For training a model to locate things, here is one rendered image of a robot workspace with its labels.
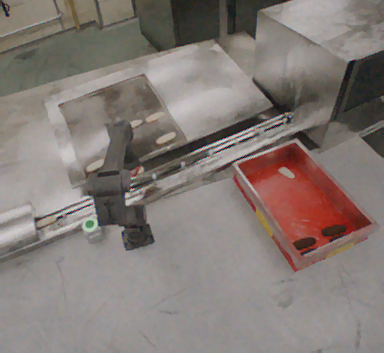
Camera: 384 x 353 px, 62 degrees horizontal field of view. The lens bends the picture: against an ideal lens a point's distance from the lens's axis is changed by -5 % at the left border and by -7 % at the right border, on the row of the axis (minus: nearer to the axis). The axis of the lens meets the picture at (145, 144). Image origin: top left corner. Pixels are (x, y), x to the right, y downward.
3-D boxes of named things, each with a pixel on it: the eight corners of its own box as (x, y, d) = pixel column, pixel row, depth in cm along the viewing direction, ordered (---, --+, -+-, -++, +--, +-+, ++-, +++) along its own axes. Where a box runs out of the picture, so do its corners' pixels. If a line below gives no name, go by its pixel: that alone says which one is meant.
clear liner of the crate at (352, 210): (293, 276, 107) (299, 264, 100) (228, 176, 141) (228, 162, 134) (373, 240, 111) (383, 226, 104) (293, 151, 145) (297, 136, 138)
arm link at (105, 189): (89, 231, 80) (129, 227, 79) (85, 177, 83) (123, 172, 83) (121, 227, 123) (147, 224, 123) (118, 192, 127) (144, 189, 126)
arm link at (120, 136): (89, 202, 85) (130, 198, 84) (84, 184, 82) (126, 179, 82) (108, 135, 124) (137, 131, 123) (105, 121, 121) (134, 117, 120)
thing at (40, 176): (48, 311, 191) (-22, 251, 133) (40, 174, 273) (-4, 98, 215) (317, 224, 205) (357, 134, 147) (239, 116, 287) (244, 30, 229)
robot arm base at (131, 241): (125, 251, 124) (155, 242, 125) (121, 241, 119) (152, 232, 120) (121, 233, 130) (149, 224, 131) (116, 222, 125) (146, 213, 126)
